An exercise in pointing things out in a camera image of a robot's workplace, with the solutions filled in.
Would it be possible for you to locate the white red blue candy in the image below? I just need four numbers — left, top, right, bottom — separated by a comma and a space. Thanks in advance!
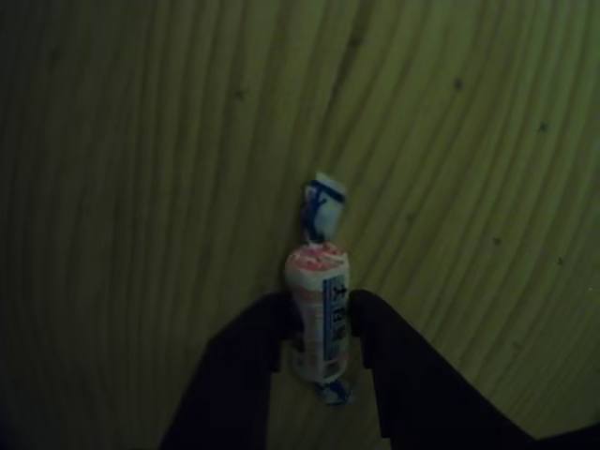
283, 170, 355, 407

